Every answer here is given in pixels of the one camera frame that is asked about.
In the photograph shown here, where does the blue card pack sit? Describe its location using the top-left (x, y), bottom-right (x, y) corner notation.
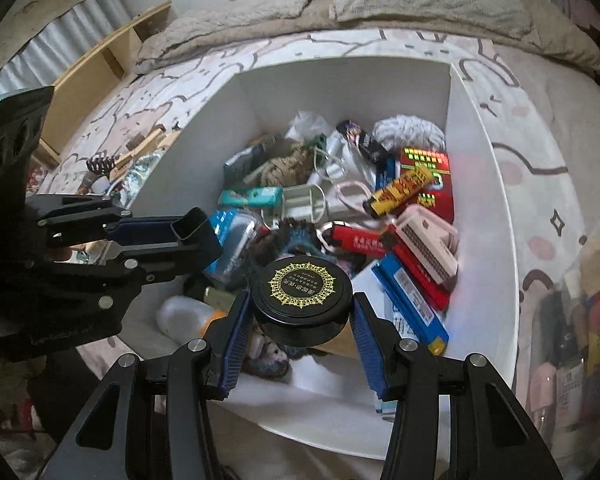
top-left (373, 254), bottom-right (449, 356)

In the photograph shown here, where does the white plastic bottle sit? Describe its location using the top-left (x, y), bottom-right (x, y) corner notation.
top-left (156, 296), bottom-right (226, 344)

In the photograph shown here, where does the grey curtain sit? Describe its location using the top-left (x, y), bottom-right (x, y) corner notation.
top-left (0, 0), bottom-right (132, 96)

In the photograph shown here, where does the red lighter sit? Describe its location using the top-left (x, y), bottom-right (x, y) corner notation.
top-left (320, 222), bottom-right (388, 258)

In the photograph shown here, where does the small black box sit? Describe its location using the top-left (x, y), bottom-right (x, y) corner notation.
top-left (171, 207), bottom-right (223, 273)

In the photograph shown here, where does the wooden low shelf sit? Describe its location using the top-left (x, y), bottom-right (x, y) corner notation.
top-left (34, 1), bottom-right (171, 169)

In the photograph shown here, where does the white storage box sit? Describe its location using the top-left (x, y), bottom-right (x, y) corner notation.
top-left (114, 55), bottom-right (522, 461)

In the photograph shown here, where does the teal tissue packet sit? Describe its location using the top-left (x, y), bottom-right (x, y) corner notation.
top-left (218, 186), bottom-right (283, 208)

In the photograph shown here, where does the beige quilt blanket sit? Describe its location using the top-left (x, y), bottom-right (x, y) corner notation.
top-left (133, 0), bottom-right (600, 75)

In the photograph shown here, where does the yellow red tube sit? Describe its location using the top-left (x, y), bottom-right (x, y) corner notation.
top-left (363, 166), bottom-right (434, 219)

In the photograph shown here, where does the black round gold tin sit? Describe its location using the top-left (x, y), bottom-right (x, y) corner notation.
top-left (250, 256), bottom-right (353, 348)

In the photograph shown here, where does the red green box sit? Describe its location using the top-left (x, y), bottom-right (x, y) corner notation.
top-left (398, 146), bottom-right (455, 224)

